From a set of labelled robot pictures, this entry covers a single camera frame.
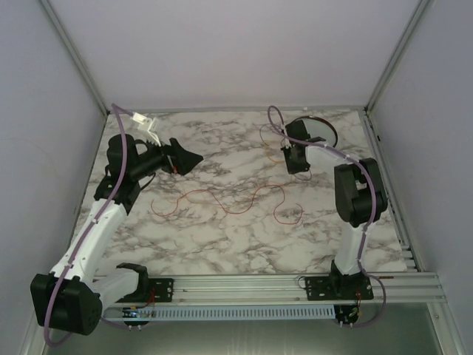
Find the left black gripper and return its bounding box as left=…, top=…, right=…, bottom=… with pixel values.
left=130, top=132, right=203, bottom=180

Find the red long wire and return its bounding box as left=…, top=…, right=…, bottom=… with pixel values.
left=150, top=183, right=304, bottom=226

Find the coloured wire bundle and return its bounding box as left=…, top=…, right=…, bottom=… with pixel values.
left=259, top=123, right=319, bottom=180

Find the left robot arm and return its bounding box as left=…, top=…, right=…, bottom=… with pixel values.
left=30, top=134, right=203, bottom=335

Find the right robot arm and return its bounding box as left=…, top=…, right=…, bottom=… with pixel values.
left=282, top=116, right=388, bottom=301

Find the round brown-rimmed dish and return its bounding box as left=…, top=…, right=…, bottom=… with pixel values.
left=293, top=115, right=338, bottom=147

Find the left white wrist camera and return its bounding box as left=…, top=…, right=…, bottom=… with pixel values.
left=132, top=112, right=162, bottom=146

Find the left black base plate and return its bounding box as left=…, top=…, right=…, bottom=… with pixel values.
left=139, top=277, right=174, bottom=304

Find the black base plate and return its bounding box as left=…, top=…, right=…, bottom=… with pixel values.
left=304, top=274, right=374, bottom=301
left=139, top=277, right=174, bottom=304

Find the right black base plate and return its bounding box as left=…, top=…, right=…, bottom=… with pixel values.
left=304, top=274, right=374, bottom=301

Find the grey slotted cable duct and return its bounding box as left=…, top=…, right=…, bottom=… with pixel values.
left=103, top=305, right=336, bottom=322

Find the aluminium front rail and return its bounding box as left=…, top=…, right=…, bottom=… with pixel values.
left=36, top=271, right=444, bottom=305

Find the left aluminium corner post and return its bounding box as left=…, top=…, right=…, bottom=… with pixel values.
left=38, top=0, right=109, bottom=116

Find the aluminium corner post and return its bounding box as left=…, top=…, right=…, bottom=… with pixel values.
left=38, top=0, right=109, bottom=116
left=364, top=0, right=435, bottom=115

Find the right aluminium corner post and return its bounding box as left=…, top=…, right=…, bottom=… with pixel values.
left=364, top=0, right=435, bottom=115

